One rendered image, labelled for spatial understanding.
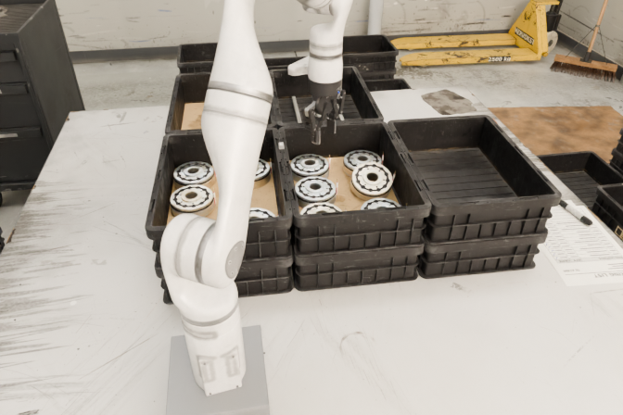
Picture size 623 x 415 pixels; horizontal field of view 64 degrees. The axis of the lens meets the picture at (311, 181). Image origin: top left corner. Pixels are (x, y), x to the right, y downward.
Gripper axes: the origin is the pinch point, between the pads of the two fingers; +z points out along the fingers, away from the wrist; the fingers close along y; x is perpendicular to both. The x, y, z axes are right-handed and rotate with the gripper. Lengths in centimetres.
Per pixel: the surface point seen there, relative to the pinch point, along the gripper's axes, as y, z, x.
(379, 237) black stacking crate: -8.1, 15.3, -21.6
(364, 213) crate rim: -11.8, 7.3, -19.4
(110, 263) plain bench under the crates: -42, 30, 34
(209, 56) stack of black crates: 102, 49, 155
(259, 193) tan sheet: -10.2, 17.3, 12.4
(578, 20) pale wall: 406, 76, 20
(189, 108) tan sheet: 11, 17, 62
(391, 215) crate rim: -7.7, 8.3, -23.6
